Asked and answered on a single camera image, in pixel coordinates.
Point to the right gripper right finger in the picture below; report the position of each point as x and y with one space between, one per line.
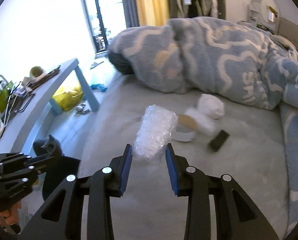
237 216

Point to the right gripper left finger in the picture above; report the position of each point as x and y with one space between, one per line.
60 216

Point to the white tissue wad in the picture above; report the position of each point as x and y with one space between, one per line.
205 115

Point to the bubble wrap bundle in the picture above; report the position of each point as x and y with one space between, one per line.
156 129

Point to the black trash bin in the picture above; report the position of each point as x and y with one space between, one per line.
57 173

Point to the light blue side table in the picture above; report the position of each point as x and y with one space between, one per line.
18 130

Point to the grey cat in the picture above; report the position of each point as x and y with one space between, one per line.
49 145

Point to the bed with grey sheet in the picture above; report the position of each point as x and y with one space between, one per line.
253 155

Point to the black phone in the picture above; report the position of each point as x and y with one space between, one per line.
218 141

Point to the green gift bag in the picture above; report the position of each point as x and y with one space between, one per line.
5 90

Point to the small grey toy on floor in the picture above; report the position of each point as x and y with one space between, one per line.
81 109

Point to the yellow plastic bag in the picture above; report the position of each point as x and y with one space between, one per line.
67 98

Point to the green slipper far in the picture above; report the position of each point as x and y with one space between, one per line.
35 72

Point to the tape roll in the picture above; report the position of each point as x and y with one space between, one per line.
186 129

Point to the blue cat toy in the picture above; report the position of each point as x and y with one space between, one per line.
100 87

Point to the blue patterned fleece blanket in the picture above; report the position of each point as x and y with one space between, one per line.
219 57

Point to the beige headboard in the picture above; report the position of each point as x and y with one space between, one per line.
288 30

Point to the grey curtain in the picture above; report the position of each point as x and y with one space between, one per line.
131 13

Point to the yellow curtain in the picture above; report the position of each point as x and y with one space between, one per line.
153 12

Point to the black wire rack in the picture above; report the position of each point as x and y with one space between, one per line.
19 98

